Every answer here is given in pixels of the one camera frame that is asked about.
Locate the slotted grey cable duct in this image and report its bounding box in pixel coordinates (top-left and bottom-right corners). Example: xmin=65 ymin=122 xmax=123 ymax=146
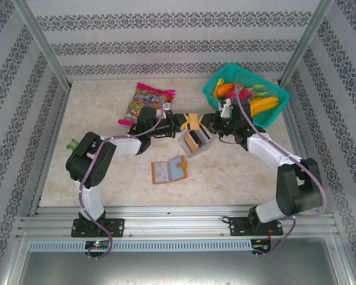
xmin=28 ymin=239 xmax=253 ymax=252

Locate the grey metal shelf panel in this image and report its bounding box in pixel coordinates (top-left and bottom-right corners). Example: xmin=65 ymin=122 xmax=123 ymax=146
xmin=17 ymin=251 xmax=345 ymax=285

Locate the clear plastic card box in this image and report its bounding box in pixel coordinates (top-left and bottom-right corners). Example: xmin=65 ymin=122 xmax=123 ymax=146
xmin=177 ymin=129 xmax=214 ymax=159

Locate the small yellow fruit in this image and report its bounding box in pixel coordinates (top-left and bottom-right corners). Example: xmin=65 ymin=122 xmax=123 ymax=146
xmin=212 ymin=77 xmax=225 ymax=99

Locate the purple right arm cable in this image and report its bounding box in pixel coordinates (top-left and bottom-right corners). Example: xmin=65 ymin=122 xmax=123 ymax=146
xmin=234 ymin=84 xmax=328 ymax=258

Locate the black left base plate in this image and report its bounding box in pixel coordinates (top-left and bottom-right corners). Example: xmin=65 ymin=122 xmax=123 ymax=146
xmin=71 ymin=218 xmax=125 ymax=238

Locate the orange leather card holder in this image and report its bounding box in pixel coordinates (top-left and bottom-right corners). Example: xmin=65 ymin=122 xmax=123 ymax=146
xmin=150 ymin=156 xmax=188 ymax=185

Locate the teal plastic basket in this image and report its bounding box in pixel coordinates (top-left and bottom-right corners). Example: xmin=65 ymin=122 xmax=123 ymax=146
xmin=202 ymin=62 xmax=291 ymax=129

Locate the orange mango fruit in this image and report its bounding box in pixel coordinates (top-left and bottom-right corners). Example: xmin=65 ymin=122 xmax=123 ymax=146
xmin=216 ymin=83 xmax=237 ymax=97

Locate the colourful candy bag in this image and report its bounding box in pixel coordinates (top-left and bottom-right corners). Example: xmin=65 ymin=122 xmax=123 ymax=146
xmin=117 ymin=82 xmax=176 ymax=127

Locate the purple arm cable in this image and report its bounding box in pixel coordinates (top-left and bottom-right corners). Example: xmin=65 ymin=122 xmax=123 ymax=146
xmin=234 ymin=84 xmax=328 ymax=258
xmin=78 ymin=102 xmax=167 ymax=261

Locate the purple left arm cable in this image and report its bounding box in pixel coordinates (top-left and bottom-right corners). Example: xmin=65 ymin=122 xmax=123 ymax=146
xmin=78 ymin=102 xmax=167 ymax=261

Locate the small circuit board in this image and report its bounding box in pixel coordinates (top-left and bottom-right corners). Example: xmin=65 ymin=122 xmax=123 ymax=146
xmin=253 ymin=243 xmax=272 ymax=254
xmin=85 ymin=240 xmax=109 ymax=249

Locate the aluminium frame post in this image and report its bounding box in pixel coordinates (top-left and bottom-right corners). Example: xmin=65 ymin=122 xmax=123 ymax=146
xmin=278 ymin=0 xmax=335 ymax=87
xmin=13 ymin=0 xmax=72 ymax=89

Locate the yellow banana bunch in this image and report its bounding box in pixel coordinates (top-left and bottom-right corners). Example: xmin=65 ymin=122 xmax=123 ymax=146
xmin=249 ymin=96 xmax=280 ymax=118

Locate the pink dragon fruit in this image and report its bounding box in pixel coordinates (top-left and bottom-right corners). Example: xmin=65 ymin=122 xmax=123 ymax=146
xmin=224 ymin=84 xmax=269 ymax=103

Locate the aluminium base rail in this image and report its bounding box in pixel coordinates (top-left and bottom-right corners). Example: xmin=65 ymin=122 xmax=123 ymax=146
xmin=16 ymin=204 xmax=336 ymax=239

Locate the aluminium side rail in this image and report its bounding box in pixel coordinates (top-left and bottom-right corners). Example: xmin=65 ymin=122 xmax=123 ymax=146
xmin=280 ymin=83 xmax=327 ymax=213
xmin=29 ymin=85 xmax=74 ymax=216

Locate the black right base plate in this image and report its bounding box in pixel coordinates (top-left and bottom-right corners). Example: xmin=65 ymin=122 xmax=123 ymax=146
xmin=228 ymin=216 xmax=283 ymax=237

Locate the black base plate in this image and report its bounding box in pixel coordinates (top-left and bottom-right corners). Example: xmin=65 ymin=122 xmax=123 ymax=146
xmin=71 ymin=218 xmax=125 ymax=238
xmin=228 ymin=216 xmax=283 ymax=237

